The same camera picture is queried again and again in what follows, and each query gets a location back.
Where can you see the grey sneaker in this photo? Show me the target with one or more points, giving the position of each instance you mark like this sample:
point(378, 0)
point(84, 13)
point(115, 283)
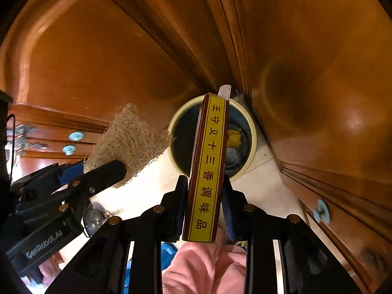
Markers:
point(96, 219)

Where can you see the yellow brown seasoning box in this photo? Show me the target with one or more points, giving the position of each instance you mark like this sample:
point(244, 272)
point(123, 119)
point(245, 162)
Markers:
point(205, 174)

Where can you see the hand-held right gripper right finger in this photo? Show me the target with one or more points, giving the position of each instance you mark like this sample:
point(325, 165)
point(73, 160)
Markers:
point(229, 217)

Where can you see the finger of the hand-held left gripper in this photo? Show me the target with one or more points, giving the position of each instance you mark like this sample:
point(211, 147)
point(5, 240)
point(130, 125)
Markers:
point(72, 171)
point(107, 173)

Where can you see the blue object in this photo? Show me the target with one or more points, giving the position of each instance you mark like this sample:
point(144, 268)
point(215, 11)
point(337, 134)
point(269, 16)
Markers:
point(168, 251)

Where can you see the person's left forearm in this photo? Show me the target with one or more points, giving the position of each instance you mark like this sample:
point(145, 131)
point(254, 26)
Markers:
point(50, 266)

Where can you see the beige loofah sponge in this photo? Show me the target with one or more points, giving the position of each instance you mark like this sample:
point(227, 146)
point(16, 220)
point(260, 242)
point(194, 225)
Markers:
point(131, 141)

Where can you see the wooden drawer unit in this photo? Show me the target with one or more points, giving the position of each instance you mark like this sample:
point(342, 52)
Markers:
point(46, 119)

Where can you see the light blue cabinet knob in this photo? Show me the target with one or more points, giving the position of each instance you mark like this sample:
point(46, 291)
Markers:
point(321, 211)
point(76, 135)
point(69, 149)

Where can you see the clear plastic bag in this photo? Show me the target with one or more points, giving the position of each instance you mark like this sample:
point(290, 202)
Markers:
point(234, 156)

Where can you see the round cream trash bin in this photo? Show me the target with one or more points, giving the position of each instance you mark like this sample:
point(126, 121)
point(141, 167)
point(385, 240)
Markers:
point(182, 141)

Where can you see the yellow plastic bag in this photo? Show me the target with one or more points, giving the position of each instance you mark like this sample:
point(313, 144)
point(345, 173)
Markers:
point(233, 137)

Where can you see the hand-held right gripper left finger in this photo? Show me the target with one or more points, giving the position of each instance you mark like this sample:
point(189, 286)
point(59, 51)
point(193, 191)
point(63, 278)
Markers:
point(180, 208)

